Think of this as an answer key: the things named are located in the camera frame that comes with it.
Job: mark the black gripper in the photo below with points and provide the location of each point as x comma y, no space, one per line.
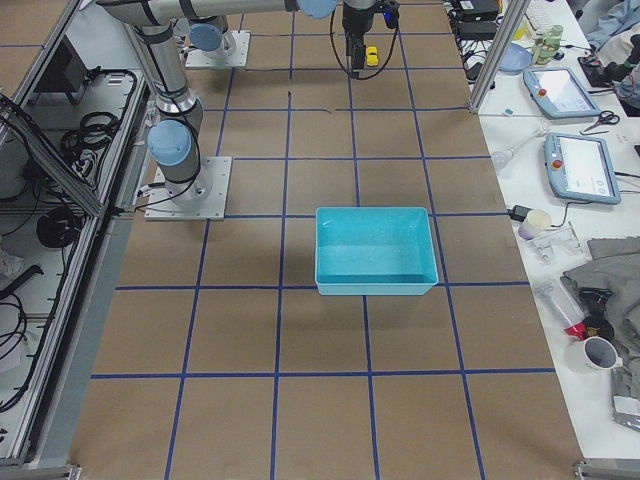
354,22

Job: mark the yellow beetle toy car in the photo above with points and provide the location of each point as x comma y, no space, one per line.
371,56

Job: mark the light blue bowl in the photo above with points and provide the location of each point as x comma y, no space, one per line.
515,60

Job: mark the green glass jar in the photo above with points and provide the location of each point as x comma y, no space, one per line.
546,45

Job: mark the turquoise plastic bin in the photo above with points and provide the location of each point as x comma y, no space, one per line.
374,251

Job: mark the far teach pendant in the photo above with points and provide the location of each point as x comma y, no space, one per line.
559,94

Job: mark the teach pendant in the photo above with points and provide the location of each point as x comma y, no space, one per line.
559,94
580,168

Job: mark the black power adapter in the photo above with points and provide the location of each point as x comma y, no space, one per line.
518,213

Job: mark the purple white cup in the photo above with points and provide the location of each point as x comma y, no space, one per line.
534,223

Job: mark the near teach pendant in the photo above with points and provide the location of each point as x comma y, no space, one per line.
580,168

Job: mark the black scissors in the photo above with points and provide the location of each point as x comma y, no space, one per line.
606,117

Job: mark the clear plastic bag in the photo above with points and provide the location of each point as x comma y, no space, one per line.
562,307

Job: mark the grey cloth pile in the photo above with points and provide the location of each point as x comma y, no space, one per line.
614,267

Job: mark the white mug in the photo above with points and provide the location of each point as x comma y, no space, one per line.
593,354

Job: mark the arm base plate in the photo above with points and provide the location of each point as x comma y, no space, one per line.
198,60
205,199

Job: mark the aluminium frame post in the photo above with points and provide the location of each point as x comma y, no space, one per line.
512,19

